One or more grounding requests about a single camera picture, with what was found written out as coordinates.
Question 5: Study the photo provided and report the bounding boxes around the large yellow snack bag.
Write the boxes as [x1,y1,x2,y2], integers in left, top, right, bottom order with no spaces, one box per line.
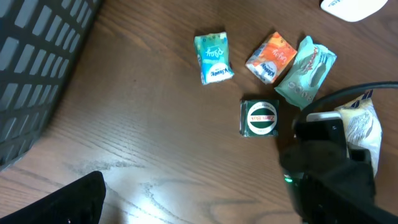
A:
[334,90,382,175]

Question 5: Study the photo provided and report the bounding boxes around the black right camera cable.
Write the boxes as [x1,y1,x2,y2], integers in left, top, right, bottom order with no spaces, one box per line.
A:
[292,81,398,128]

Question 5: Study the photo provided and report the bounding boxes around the orange tissue packet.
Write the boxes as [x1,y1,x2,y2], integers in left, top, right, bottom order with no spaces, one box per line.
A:
[245,32,297,84]

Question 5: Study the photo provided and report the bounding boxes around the green Kleenex tissue packet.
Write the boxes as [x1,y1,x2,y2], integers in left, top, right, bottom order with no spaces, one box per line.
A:
[194,32,234,85]

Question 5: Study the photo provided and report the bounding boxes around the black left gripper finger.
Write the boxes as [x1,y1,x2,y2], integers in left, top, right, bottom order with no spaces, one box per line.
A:
[1,171,106,224]

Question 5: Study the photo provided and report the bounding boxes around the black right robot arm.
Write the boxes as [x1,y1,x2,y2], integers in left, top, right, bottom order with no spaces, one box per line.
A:
[279,119,397,223]

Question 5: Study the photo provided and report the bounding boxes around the light teal snack packet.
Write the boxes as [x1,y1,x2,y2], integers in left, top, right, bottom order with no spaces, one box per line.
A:
[275,35,337,110]

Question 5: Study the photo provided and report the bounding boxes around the grey plastic mesh basket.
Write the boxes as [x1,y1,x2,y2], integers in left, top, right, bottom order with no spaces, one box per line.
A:
[1,0,103,169]

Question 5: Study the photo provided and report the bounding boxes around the white barcode scanner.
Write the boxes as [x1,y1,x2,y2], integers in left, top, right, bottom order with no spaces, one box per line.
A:
[320,0,388,22]

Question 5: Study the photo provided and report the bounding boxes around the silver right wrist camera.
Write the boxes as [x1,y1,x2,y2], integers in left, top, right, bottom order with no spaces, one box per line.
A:
[306,111,342,122]

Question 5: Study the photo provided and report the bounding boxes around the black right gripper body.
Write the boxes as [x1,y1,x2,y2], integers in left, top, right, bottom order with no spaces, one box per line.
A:
[292,119,372,168]

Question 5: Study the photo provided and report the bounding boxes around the dark green Zam-Buk box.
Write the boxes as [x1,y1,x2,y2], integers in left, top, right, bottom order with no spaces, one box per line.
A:
[239,100,279,138]

